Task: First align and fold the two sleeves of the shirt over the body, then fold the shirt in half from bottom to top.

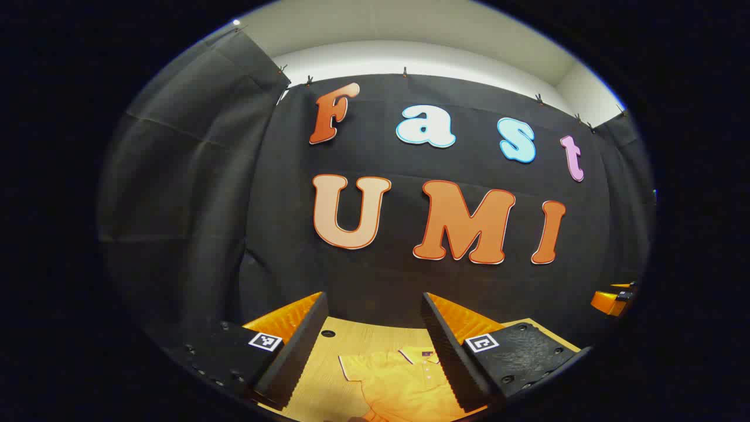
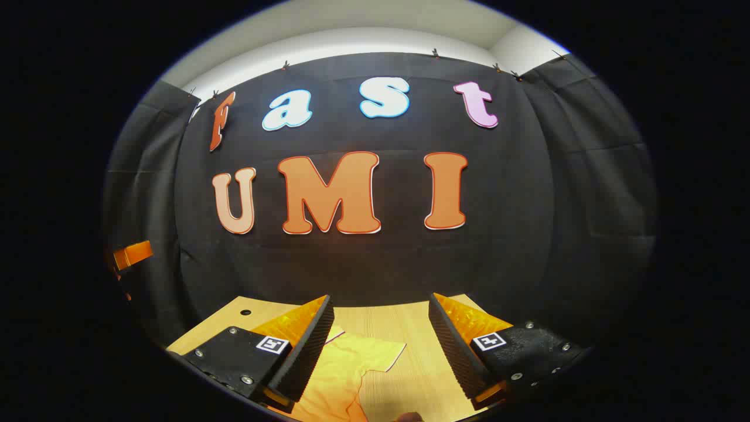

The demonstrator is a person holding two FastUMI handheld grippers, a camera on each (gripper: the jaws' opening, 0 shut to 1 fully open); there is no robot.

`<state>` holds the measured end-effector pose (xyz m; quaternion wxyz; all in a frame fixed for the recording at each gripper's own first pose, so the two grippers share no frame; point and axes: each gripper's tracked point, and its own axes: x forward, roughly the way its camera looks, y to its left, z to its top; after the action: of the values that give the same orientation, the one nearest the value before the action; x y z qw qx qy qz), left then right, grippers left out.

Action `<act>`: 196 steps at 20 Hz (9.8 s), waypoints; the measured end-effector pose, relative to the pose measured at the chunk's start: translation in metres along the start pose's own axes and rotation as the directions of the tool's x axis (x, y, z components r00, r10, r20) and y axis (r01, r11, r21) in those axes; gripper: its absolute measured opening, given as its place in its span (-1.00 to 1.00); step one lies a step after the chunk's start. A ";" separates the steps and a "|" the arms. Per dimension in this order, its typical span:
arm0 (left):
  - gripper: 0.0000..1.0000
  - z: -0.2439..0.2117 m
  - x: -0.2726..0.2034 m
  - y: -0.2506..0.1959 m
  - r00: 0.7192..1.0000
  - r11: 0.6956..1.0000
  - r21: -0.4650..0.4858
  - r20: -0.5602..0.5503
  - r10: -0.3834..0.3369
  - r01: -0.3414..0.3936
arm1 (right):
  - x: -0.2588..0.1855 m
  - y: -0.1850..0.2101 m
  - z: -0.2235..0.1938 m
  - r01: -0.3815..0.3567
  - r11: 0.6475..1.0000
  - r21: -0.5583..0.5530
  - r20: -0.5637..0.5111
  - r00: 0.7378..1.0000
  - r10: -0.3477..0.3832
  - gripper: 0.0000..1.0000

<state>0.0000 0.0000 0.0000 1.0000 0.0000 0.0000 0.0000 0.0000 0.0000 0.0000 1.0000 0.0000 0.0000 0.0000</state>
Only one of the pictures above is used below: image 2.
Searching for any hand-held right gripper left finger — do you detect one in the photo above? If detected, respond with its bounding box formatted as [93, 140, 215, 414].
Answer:
[167, 295, 335, 411]

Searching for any black backdrop cloth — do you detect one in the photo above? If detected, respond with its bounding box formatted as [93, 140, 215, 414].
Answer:
[101, 52, 658, 352]

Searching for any orange T-shirt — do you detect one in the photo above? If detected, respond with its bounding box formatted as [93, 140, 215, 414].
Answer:
[281, 325, 407, 422]

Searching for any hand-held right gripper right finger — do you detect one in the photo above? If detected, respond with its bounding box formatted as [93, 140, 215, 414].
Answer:
[428, 293, 592, 411]

